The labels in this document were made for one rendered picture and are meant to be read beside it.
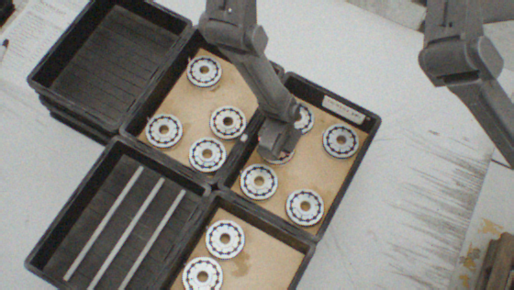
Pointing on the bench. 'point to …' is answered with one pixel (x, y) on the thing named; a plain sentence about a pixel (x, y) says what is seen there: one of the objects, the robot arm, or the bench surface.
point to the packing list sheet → (32, 38)
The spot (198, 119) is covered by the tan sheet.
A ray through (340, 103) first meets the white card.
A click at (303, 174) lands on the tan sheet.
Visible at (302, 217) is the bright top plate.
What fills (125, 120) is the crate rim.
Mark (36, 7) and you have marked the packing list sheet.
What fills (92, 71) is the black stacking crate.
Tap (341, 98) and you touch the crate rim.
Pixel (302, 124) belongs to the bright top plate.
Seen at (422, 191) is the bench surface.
